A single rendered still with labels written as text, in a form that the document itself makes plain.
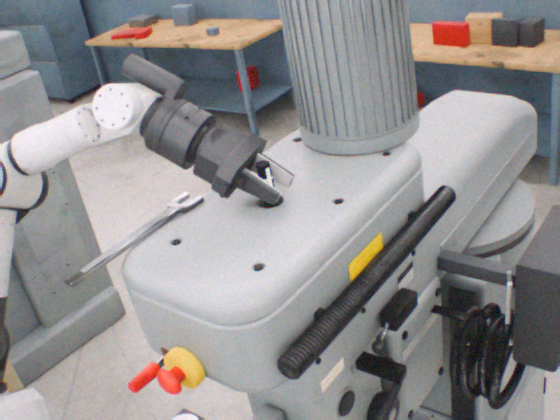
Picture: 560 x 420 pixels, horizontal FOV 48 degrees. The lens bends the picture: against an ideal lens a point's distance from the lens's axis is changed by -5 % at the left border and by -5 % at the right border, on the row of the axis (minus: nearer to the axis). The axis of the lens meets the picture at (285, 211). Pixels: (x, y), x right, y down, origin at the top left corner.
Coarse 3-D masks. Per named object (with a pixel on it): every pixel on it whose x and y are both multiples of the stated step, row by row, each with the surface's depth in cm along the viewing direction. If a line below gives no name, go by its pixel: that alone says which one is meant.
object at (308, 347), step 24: (408, 216) 102; (432, 216) 101; (408, 240) 96; (384, 264) 92; (360, 288) 88; (336, 312) 84; (312, 336) 81; (336, 336) 84; (288, 360) 78; (312, 360) 80
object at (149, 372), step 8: (160, 360) 97; (144, 368) 95; (152, 368) 95; (160, 368) 96; (136, 376) 94; (144, 376) 94; (152, 376) 95; (128, 384) 94; (136, 384) 93; (144, 384) 94; (136, 392) 93
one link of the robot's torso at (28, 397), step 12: (0, 384) 105; (0, 396) 101; (12, 396) 101; (24, 396) 102; (36, 396) 103; (0, 408) 98; (12, 408) 99; (24, 408) 100; (36, 408) 102; (48, 408) 104
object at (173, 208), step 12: (168, 204) 98; (192, 204) 97; (156, 216) 95; (168, 216) 95; (144, 228) 93; (156, 228) 93; (132, 240) 91; (108, 252) 89; (120, 252) 89; (96, 264) 87; (72, 276) 85; (84, 276) 85
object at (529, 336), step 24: (552, 216) 108; (552, 240) 102; (528, 264) 98; (552, 264) 97; (528, 288) 100; (552, 288) 97; (528, 312) 102; (552, 312) 99; (528, 336) 104; (552, 336) 101; (528, 360) 107; (552, 360) 104
